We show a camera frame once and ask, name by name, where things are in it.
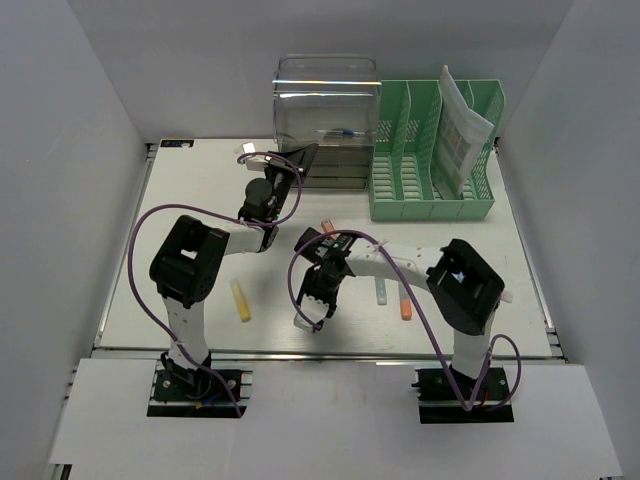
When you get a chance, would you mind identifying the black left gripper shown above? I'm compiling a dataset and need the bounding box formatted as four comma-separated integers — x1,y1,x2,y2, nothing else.
262,142,316,222

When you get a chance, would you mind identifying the blue pen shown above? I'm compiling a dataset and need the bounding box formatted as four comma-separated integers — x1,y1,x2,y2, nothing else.
317,129,369,138

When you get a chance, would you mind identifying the clear drawer storage box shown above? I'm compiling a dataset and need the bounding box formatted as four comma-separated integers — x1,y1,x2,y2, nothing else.
272,54,382,190

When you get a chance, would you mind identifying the mesh document pouch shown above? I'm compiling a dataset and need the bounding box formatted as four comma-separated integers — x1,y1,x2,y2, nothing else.
431,65,494,200

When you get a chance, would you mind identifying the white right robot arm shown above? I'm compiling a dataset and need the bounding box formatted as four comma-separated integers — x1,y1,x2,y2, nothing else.
290,228,505,402

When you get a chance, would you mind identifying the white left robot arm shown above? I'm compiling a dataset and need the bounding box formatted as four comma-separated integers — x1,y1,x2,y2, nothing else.
149,143,319,399

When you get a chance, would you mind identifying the green cap highlighter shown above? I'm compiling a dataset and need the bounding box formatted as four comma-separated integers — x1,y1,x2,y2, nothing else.
374,277,388,306

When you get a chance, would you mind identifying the yellow highlighter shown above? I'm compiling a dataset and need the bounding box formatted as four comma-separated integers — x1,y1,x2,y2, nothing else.
230,279,252,322

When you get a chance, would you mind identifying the orange translucent highlighter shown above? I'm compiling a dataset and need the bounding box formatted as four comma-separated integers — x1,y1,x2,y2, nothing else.
321,219,335,233

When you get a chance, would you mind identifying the orange grey highlighter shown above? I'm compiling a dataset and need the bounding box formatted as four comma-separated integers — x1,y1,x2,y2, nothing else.
399,292,412,321

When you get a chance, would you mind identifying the green file organizer rack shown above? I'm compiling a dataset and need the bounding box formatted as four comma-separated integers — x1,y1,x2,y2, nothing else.
368,80,496,222

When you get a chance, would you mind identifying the black label sticker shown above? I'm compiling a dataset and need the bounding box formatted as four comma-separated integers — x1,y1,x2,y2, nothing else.
159,139,194,148

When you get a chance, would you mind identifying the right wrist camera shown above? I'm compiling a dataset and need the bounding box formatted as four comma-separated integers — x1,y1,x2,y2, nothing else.
293,313,322,332

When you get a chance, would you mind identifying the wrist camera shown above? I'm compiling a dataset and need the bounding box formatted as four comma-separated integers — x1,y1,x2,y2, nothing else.
293,313,322,332
235,142,267,171

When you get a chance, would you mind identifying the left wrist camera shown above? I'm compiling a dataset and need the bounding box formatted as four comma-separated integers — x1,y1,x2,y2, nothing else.
235,142,267,171

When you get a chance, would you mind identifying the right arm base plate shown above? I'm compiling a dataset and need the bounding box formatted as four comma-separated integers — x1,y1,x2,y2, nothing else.
412,367,516,426

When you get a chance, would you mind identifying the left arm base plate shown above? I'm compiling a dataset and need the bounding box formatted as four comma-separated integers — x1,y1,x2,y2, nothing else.
146,365,253,419

